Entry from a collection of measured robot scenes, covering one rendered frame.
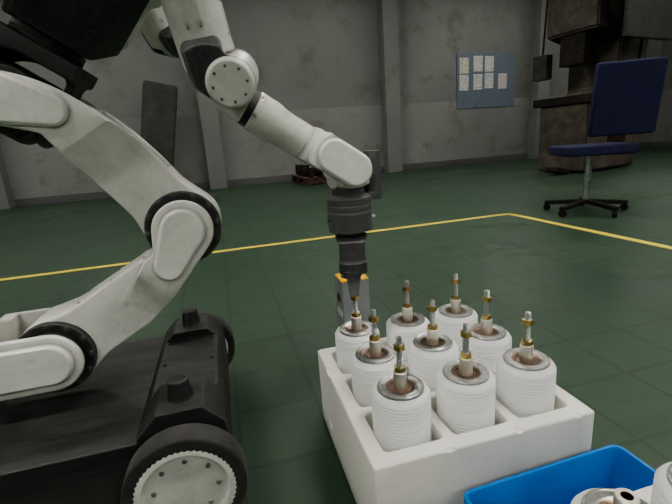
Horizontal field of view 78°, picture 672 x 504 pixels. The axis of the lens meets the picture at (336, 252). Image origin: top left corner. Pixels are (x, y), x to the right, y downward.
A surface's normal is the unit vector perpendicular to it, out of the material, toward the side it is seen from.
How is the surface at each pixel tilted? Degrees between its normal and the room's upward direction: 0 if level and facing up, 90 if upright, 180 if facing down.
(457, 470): 90
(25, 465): 0
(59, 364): 90
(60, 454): 0
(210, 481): 90
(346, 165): 90
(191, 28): 107
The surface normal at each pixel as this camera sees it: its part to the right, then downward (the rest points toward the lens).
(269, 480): -0.07, -0.96
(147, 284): 0.06, 0.58
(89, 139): 0.47, 0.53
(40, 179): 0.27, 0.22
